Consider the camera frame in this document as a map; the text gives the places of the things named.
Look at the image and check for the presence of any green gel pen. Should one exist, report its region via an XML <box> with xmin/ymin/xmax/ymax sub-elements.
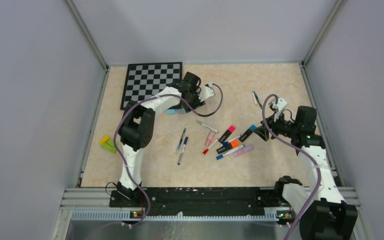
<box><xmin>253</xmin><ymin>92</ymin><xmax>263</xmax><ymax>109</ymax></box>

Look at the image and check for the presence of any orange capped black highlighter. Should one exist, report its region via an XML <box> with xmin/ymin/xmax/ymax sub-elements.
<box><xmin>216</xmin><ymin>140</ymin><xmax>239</xmax><ymax>154</ymax></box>

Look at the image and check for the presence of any pink capped black highlighter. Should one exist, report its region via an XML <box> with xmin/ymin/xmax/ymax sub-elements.
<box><xmin>218</xmin><ymin>125</ymin><xmax>236</xmax><ymax>144</ymax></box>

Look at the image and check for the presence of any black white checkerboard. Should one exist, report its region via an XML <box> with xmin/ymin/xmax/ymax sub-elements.
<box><xmin>120</xmin><ymin>62</ymin><xmax>183</xmax><ymax>110</ymax></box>

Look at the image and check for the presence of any blue capped white marker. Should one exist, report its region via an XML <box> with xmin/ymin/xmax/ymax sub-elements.
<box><xmin>216</xmin><ymin>144</ymin><xmax>245</xmax><ymax>160</ymax></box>

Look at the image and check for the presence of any grey capped white marker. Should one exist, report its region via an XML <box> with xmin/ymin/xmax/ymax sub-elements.
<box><xmin>196</xmin><ymin>120</ymin><xmax>219</xmax><ymax>133</ymax></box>

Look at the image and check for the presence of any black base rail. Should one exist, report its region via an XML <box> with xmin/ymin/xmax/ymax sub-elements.
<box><xmin>109</xmin><ymin>187</ymin><xmax>291</xmax><ymax>217</ymax></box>

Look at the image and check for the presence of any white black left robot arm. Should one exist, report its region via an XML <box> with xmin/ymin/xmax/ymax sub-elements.
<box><xmin>116</xmin><ymin>72</ymin><xmax>215</xmax><ymax>207</ymax></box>

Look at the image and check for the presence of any green yellow block stack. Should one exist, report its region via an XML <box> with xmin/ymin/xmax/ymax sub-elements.
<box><xmin>99</xmin><ymin>135</ymin><xmax>117</xmax><ymax>154</ymax></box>

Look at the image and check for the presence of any teal gel pen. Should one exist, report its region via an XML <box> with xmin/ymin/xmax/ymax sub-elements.
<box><xmin>176</xmin><ymin>128</ymin><xmax>187</xmax><ymax>151</ymax></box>

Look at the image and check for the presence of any dark blue capped pen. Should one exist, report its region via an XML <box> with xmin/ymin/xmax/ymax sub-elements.
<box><xmin>177</xmin><ymin>136</ymin><xmax>189</xmax><ymax>166</ymax></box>

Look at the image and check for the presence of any blue capped black highlighter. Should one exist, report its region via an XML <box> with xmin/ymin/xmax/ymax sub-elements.
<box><xmin>238</xmin><ymin>124</ymin><xmax>256</xmax><ymax>143</ymax></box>

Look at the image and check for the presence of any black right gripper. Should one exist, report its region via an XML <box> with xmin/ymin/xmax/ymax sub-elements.
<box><xmin>253</xmin><ymin>110</ymin><xmax>300</xmax><ymax>141</ymax></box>

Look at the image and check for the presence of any pink correction tape pen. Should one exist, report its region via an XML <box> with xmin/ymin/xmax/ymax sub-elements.
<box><xmin>204</xmin><ymin>130</ymin><xmax>217</xmax><ymax>147</ymax></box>

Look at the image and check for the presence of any lilac highlighter pen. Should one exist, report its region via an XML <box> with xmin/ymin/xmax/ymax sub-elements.
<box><xmin>231</xmin><ymin>145</ymin><xmax>254</xmax><ymax>158</ymax></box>

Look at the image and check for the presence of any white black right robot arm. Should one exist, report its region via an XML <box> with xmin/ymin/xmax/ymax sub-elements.
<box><xmin>254</xmin><ymin>103</ymin><xmax>358</xmax><ymax>240</ymax></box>

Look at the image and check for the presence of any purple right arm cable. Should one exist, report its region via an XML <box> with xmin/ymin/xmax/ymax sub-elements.
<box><xmin>261</xmin><ymin>94</ymin><xmax>323</xmax><ymax>240</ymax></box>

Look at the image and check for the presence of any yellow capped white pen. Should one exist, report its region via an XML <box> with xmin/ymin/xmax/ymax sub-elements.
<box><xmin>251</xmin><ymin>91</ymin><xmax>258</xmax><ymax>105</ymax></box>

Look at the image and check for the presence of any light blue correction tape pen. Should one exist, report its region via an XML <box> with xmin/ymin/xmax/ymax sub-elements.
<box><xmin>165</xmin><ymin>109</ymin><xmax>186</xmax><ymax>115</ymax></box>

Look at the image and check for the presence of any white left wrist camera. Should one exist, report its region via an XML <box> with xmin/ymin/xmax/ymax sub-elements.
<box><xmin>198</xmin><ymin>85</ymin><xmax>215</xmax><ymax>102</ymax></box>

